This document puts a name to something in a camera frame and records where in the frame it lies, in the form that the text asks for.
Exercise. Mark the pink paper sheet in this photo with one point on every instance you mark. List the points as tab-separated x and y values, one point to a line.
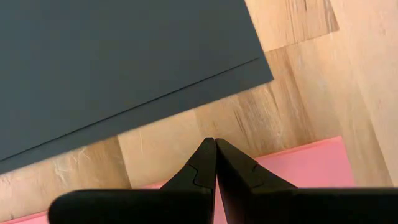
311	168

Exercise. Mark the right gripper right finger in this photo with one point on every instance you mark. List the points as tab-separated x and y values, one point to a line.
280	205

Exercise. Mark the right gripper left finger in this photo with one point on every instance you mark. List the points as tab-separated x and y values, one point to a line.
155	205

